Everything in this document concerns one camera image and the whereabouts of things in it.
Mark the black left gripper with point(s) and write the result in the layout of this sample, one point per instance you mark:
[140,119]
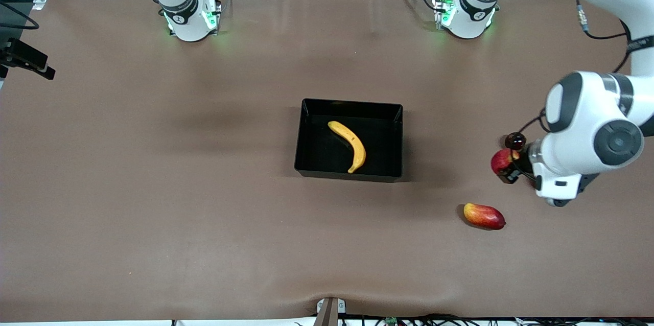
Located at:
[521,162]

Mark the black plastic box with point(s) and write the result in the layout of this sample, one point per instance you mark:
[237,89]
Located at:
[327,152]

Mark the brown table mat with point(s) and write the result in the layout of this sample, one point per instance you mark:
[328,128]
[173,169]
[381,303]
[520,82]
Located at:
[153,213]

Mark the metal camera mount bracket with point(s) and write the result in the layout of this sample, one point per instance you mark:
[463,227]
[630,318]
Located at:
[329,310]

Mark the small red yellow apple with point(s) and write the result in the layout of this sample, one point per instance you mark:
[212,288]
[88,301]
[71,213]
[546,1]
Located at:
[499,162]

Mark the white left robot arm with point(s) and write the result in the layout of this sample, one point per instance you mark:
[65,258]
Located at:
[577,111]

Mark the red yellow mango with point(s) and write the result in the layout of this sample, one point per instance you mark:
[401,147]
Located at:
[484,216]

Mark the dark purple plum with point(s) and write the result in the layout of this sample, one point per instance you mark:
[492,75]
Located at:
[515,140]

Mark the small green circuit board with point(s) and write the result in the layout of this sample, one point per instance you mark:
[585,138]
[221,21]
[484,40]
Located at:
[391,321]

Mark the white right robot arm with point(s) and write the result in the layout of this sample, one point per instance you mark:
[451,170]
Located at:
[189,19]

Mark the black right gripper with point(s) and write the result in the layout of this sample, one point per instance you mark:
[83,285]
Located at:
[20,56]

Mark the yellow banana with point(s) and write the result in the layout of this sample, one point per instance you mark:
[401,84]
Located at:
[355,144]

